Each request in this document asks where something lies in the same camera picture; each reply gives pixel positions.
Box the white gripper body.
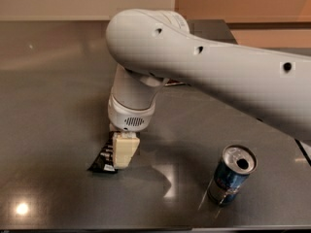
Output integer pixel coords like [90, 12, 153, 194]
[108, 95, 156, 132]

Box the black rxbar chocolate bar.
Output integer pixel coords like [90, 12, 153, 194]
[88, 133, 118, 174]

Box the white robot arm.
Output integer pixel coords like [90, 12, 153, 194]
[106, 9, 311, 143]

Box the brown chip bag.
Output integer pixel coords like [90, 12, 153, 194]
[165, 79, 187, 86]

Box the blue silver drink can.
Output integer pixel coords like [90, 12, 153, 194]
[208, 145, 258, 206]

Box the grey side table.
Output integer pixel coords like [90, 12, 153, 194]
[296, 140, 311, 166]

